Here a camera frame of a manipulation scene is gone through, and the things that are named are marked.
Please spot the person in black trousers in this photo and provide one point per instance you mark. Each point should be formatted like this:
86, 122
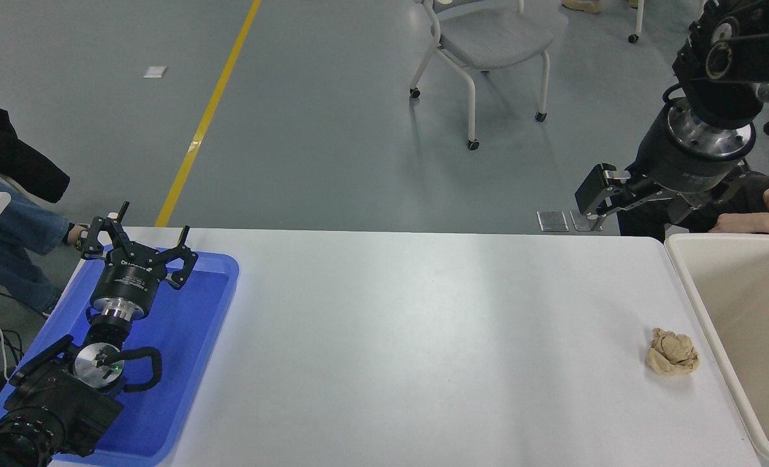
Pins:
640, 226

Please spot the person in blue trousers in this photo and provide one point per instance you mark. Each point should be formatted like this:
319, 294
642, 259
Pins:
8, 227

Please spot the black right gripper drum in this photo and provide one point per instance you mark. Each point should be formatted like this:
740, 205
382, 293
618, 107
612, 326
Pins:
683, 165

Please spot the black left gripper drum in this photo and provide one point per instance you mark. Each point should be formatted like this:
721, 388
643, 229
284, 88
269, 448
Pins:
130, 279

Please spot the metal floor outlet plate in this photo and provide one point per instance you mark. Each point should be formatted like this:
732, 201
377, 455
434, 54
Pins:
582, 224
552, 221

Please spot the grey seat white frame chair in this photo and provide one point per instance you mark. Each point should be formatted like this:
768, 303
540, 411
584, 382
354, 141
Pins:
495, 35

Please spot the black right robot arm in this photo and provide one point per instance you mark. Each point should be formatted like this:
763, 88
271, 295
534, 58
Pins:
715, 91

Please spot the tan paper ball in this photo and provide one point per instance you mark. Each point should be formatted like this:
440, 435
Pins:
672, 353

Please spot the tan shoe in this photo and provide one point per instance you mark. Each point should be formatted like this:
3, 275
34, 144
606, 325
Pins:
582, 5

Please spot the white rolling chair leg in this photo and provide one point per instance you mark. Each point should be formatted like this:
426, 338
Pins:
637, 19

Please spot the large pale plastic bin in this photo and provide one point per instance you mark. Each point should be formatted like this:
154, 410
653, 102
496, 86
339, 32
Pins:
747, 311

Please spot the blue plastic tray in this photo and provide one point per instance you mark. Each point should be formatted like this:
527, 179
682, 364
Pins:
183, 337

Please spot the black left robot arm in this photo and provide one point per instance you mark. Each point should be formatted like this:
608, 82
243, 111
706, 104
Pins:
47, 402

